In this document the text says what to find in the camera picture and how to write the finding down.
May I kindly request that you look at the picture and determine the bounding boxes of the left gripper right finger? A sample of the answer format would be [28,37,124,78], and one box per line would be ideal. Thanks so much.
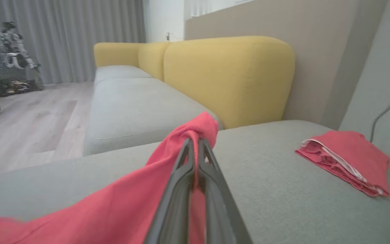
[196,138,254,244]

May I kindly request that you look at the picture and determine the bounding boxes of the yellow sofa armrest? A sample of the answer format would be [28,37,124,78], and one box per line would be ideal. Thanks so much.
[93,42,146,68]

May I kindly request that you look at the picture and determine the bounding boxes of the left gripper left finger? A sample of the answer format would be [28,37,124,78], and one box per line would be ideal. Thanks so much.
[143,138,195,244]

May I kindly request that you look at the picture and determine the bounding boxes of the grey sofa seat cushion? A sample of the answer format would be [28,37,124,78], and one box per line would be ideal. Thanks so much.
[83,78,222,156]
[94,65,154,85]

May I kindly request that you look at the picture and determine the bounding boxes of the grey pleated curtain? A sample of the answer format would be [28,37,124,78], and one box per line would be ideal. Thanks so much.
[0,0,147,85]

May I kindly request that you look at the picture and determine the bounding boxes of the yellow sofa backrest cushion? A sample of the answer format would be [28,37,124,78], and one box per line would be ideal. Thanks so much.
[164,36,296,130]
[138,42,172,81]

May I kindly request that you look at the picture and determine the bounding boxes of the red garment with white band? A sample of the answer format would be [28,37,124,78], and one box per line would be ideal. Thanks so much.
[0,111,219,244]

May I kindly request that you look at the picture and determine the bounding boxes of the red shorts with white drawstring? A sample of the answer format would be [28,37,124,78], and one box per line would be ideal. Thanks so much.
[295,130,390,198]

